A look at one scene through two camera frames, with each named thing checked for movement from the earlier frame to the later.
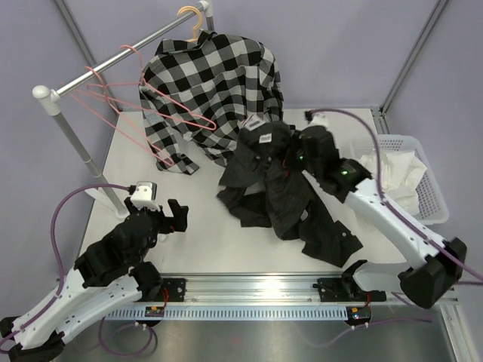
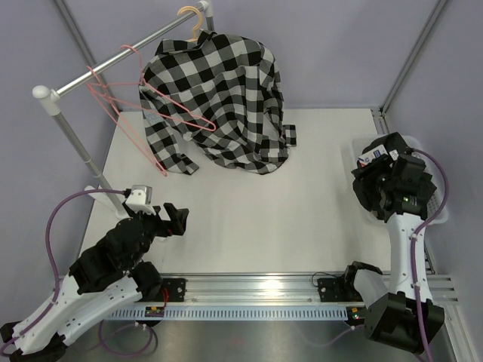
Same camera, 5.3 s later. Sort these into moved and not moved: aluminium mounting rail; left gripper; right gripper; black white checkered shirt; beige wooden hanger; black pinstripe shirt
Moved: right gripper; black pinstripe shirt
Not moved: black white checkered shirt; aluminium mounting rail; left gripper; beige wooden hanger
